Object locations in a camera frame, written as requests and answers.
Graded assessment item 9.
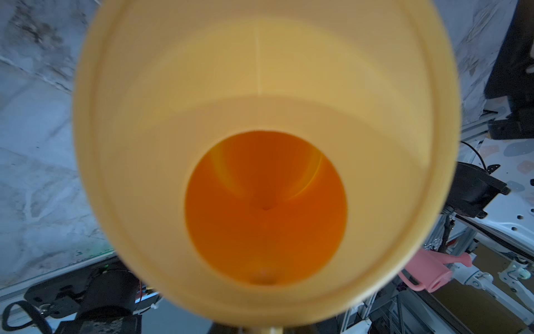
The pink plastic object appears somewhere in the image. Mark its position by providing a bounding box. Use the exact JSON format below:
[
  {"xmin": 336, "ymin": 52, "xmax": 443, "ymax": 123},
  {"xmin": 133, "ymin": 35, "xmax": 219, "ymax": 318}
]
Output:
[{"xmin": 398, "ymin": 249, "xmax": 472, "ymax": 293}]

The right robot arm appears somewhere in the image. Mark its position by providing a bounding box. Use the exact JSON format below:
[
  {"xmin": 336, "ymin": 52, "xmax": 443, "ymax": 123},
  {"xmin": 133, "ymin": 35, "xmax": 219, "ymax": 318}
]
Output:
[{"xmin": 437, "ymin": 1, "xmax": 533, "ymax": 251}]

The yellow plastic watering can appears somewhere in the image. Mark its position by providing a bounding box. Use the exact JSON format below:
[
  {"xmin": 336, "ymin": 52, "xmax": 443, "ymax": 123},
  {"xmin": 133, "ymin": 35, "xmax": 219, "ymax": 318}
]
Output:
[{"xmin": 72, "ymin": 1, "xmax": 461, "ymax": 327}]

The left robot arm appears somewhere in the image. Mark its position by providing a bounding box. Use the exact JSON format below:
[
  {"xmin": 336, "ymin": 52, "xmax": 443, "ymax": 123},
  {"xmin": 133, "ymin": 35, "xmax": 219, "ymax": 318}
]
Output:
[{"xmin": 1, "ymin": 257, "xmax": 161, "ymax": 333}]

